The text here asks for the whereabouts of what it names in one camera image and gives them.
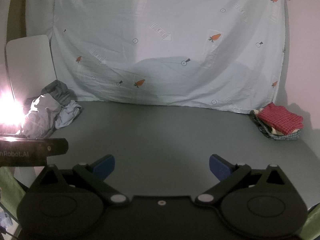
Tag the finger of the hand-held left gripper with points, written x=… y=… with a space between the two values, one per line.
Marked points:
x=58 y=147

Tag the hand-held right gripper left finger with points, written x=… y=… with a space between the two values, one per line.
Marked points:
x=105 y=166

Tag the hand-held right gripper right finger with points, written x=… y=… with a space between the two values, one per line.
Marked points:
x=220 y=167

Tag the light grey garment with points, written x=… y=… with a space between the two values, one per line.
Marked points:
x=41 y=117

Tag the light blue garment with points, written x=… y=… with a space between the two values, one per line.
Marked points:
x=68 y=113

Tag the green cloth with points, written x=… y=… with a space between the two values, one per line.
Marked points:
x=312 y=225
x=10 y=185

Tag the cream folded cloth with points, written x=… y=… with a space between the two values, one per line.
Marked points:
x=274 y=130

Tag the red checked folded cloth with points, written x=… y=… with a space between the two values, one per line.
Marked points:
x=280 y=117

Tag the white rounded board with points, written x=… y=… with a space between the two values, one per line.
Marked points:
x=27 y=60

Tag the carrot printed pale sheet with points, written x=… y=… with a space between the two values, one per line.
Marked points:
x=175 y=67

